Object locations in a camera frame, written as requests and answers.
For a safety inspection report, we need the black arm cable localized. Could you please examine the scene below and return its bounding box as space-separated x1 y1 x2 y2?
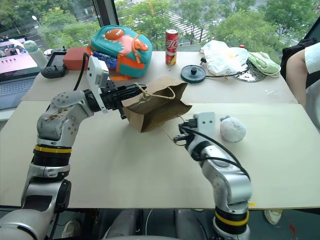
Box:
179 126 252 181
73 52 90 91

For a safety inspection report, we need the white plastic bag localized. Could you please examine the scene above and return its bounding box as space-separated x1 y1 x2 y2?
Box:
199 39 250 77

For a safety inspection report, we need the teal dinosaur backpack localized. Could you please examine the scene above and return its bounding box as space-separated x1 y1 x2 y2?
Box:
86 24 154 82

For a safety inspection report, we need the dark rounded robot leg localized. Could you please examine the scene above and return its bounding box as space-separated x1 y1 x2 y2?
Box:
102 208 144 240
173 208 209 240

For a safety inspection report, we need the red soda can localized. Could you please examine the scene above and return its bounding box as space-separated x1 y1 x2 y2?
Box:
165 27 180 66

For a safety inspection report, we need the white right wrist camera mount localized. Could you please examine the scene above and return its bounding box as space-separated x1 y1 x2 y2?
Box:
193 112 217 138

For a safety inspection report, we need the thin black cord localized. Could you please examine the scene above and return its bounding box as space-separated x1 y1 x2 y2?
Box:
204 62 251 81

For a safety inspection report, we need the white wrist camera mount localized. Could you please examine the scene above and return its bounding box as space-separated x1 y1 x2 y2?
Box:
193 112 217 138
86 55 110 115

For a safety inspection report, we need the grey laptop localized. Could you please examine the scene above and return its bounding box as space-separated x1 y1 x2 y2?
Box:
0 34 41 111

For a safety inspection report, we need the white shoe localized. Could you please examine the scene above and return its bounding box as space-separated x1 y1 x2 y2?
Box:
264 209 284 226
61 218 82 240

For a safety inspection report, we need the white green water bottle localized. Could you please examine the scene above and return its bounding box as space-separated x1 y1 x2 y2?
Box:
23 39 49 70

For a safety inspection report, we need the red box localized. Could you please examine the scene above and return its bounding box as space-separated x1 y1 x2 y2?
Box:
62 47 91 72

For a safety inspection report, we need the black handheld controller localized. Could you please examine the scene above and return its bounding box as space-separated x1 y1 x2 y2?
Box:
40 48 69 79

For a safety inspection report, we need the person white shirt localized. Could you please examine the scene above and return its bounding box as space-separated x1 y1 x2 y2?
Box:
303 41 320 132

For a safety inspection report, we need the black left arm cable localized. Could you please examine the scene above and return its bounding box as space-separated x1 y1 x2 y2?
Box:
73 52 90 91

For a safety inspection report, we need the thin white cable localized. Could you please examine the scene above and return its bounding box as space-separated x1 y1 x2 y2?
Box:
145 208 154 237

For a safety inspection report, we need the brown paper bag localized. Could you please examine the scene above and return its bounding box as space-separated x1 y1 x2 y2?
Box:
122 76 193 147

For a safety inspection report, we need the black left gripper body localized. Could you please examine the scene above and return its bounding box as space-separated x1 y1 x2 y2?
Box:
99 79 128 120

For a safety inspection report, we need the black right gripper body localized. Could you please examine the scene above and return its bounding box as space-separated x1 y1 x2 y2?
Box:
183 118 199 136

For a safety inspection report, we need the silver round plate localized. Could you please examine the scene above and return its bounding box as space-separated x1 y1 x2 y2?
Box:
231 61 270 84

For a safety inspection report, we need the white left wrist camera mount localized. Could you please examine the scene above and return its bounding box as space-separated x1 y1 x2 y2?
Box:
86 55 110 115

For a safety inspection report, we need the black round disc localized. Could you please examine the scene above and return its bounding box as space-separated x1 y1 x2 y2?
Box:
180 64 208 85

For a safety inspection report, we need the light green cloth pouch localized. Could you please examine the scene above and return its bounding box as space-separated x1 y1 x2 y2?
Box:
246 51 282 79

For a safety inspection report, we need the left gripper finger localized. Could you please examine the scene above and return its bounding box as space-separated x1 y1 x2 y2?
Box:
117 90 145 102
116 83 148 93

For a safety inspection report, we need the dark window frame post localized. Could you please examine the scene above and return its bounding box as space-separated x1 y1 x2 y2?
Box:
91 0 116 31

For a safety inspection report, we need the white round plush toy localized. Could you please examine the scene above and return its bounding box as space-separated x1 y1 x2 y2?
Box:
219 114 247 144

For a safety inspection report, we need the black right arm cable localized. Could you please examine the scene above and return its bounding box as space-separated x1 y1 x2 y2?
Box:
179 126 252 181

